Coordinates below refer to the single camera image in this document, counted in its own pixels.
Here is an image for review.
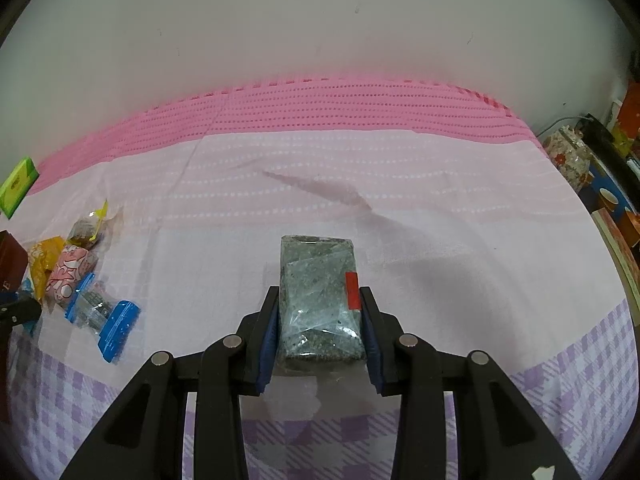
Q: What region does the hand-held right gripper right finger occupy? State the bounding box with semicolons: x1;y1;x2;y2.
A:
359;286;583;480

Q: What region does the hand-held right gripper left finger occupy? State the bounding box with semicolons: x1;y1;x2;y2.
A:
60;286;281;480

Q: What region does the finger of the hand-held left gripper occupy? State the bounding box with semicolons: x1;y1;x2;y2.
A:
0;294;44;327

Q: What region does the dark brown box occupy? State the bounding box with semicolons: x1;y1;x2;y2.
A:
0;230;29;292

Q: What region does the pink heart-print snack packet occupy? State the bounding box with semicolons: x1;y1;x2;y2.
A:
45;244;100;308

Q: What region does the grey clear snack packet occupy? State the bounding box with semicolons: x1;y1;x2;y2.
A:
277;234;368;368

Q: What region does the orange snack packet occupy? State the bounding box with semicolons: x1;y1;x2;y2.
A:
27;236;66;306

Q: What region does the blue-ended clear snack packet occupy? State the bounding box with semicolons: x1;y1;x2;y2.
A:
64;272;142;365

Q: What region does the yellow-edged clear snack packet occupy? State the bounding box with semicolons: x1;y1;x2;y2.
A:
67;200;110;250

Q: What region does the green tissue pack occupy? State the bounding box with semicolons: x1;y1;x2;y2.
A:
0;157;40;220

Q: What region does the pink checked bed sheet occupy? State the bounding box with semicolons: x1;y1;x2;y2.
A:
0;74;640;480

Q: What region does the tan book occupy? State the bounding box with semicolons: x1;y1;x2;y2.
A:
592;207;640;313

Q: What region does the floral patterned container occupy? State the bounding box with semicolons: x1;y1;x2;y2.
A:
542;126;598;195

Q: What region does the cup-print box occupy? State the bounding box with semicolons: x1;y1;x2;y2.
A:
582;160;640;243

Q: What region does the black bar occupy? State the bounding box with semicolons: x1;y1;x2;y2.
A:
585;114;640;192

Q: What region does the orange yellow box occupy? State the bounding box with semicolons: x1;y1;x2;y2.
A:
607;94;640;161

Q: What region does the white cable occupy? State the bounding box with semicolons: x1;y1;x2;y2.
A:
536;116;592;137

